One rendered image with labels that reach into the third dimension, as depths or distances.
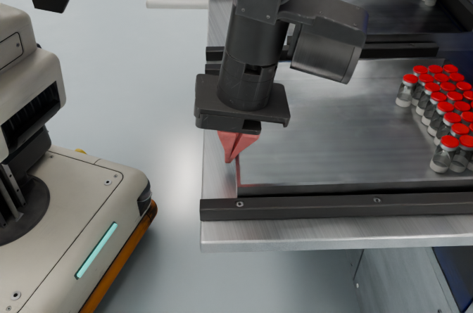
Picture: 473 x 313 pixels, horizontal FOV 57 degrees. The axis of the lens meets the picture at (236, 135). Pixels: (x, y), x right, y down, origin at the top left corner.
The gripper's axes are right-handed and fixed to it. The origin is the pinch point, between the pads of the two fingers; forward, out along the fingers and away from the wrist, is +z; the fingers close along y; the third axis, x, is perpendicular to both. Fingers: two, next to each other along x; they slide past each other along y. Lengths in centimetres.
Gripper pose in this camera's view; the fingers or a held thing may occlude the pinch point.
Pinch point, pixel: (228, 155)
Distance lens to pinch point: 53.3
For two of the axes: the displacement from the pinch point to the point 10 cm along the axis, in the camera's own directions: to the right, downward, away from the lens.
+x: -0.4, -6.6, 7.5
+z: -1.8, 7.4, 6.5
